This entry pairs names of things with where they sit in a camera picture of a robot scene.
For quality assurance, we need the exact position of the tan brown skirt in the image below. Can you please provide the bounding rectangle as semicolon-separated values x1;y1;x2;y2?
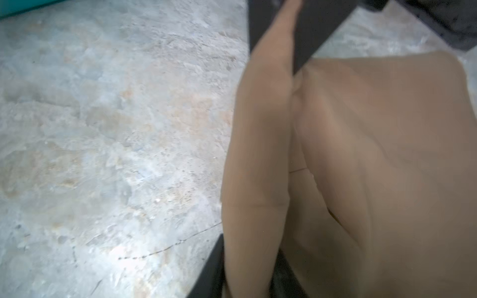
221;1;477;298

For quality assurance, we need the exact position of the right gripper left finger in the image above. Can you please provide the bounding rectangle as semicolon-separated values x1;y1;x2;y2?
187;234;225;298

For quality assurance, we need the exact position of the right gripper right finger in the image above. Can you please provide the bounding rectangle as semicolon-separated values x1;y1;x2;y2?
270;250;309;298

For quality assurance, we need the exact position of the grey dotted skirt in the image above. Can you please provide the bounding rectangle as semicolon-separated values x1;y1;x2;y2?
361;0;477;52

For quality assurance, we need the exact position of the teal plastic basket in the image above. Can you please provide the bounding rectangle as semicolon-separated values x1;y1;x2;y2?
0;0;63;19

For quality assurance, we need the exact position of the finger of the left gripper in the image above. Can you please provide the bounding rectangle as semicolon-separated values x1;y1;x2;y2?
247;0;283;52
293;0;358;73

